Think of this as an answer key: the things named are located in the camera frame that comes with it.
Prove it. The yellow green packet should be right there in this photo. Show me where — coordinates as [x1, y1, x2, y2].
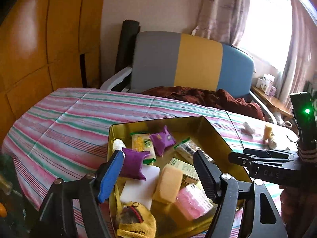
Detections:
[130, 132, 157, 164]

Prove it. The pink patterned curtain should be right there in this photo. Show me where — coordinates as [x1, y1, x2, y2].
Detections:
[192, 0, 252, 46]
[280, 0, 317, 109]

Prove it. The wooden side table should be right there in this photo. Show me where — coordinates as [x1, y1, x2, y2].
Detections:
[251, 85, 294, 118]

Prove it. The dark red blanket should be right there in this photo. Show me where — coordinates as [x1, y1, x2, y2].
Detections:
[141, 86, 265, 121]

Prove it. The pink green striped bedsheet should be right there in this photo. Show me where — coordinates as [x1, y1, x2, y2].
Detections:
[1, 87, 298, 238]

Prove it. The yellow grey knit glove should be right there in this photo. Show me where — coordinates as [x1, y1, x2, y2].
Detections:
[116, 201, 157, 238]

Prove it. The green cream box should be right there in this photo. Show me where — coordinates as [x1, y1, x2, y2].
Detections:
[165, 157, 201, 187]

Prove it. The gold metal tin tray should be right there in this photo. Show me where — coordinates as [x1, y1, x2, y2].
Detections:
[107, 116, 252, 238]

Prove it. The white plastic frame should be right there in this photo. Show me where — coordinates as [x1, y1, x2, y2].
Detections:
[99, 66, 133, 92]

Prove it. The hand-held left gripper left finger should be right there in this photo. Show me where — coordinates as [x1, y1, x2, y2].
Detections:
[37, 149, 125, 238]

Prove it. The clear green edged packet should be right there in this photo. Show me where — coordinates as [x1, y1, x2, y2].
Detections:
[173, 137, 213, 164]

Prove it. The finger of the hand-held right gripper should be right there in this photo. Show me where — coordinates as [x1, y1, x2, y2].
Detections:
[243, 148, 298, 158]
[228, 152, 296, 165]

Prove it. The white foam sponge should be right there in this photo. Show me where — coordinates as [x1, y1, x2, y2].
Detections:
[119, 166, 161, 210]

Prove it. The pink plastic container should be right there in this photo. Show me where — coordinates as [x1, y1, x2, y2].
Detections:
[175, 182, 215, 221]

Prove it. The small yellow sponge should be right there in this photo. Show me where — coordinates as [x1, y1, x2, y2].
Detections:
[263, 123, 273, 142]

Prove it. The grey bed rail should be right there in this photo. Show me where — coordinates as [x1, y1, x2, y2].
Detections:
[249, 90, 278, 124]

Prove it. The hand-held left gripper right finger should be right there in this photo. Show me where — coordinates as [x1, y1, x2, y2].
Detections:
[193, 150, 289, 238]

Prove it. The small white object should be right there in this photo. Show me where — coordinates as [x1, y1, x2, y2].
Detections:
[242, 121, 255, 135]

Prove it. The large yellow sponge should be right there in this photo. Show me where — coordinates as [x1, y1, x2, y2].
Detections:
[152, 166, 184, 204]

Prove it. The wooden wardrobe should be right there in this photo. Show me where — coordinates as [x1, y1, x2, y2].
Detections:
[0, 0, 108, 152]

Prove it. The black rolled mat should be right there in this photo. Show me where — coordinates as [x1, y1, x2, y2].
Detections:
[114, 20, 141, 76]

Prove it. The bright window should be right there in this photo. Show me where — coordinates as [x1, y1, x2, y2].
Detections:
[239, 0, 294, 72]

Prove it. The person's right forearm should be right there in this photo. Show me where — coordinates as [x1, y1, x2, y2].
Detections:
[279, 183, 317, 238]

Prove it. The white round roll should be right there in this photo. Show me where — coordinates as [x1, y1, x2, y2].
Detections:
[113, 139, 125, 152]

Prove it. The purple packet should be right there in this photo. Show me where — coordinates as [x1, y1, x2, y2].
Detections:
[150, 125, 177, 157]
[121, 147, 151, 180]

